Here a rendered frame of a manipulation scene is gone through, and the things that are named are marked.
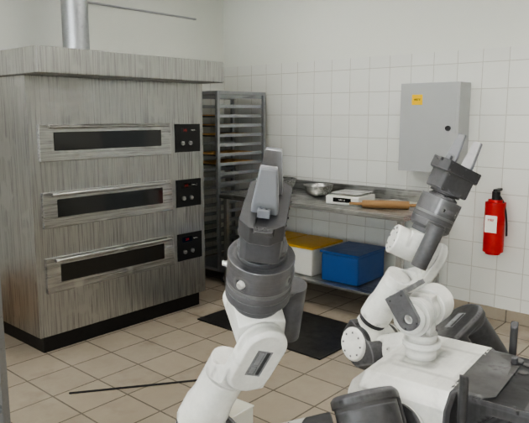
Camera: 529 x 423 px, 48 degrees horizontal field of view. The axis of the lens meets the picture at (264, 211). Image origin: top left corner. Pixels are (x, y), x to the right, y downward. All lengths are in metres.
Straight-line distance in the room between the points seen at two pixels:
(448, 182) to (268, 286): 0.65
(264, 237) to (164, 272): 4.15
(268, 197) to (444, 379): 0.45
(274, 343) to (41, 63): 3.25
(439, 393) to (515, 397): 0.11
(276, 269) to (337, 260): 4.20
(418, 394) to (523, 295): 4.08
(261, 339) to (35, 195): 3.42
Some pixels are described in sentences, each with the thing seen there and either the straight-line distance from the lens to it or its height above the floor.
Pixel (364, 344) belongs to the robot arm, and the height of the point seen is 1.09.
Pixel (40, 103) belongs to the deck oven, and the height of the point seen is 1.67.
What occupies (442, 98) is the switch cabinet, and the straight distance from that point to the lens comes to 4.87.
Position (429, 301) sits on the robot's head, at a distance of 1.02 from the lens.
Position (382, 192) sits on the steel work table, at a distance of 5.29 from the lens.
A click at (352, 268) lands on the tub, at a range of 4.89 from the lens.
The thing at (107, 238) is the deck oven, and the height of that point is 0.72.
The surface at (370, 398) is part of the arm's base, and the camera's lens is 0.85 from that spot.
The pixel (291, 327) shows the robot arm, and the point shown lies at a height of 1.30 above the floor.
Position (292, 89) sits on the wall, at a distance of 5.92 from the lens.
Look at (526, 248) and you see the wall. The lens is 4.93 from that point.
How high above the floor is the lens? 1.60
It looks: 9 degrees down
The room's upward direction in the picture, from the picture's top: straight up
